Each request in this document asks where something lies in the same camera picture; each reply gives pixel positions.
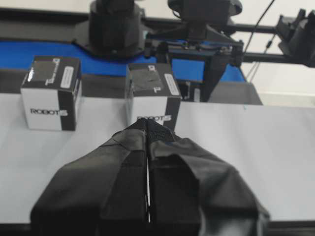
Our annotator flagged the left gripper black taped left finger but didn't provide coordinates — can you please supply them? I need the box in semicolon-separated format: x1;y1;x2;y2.
31;120;148;236

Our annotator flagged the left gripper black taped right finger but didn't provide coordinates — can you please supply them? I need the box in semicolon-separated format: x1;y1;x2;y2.
147;120;270;236

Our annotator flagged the black Dynamixel box with label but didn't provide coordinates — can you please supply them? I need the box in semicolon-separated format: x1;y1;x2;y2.
125;63;182;130

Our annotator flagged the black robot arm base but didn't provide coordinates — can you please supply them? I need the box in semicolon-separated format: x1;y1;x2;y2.
73;0;152;59

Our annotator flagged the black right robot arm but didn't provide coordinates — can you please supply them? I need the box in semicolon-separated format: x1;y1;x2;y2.
275;9;315;68

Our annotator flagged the black and white Robotis box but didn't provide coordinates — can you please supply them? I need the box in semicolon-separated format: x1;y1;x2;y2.
20;56;82;131

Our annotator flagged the blue table cover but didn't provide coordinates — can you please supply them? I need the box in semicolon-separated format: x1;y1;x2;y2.
0;41;245;82

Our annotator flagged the black camera mount frame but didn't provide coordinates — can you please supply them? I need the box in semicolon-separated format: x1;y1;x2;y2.
144;0;293;102

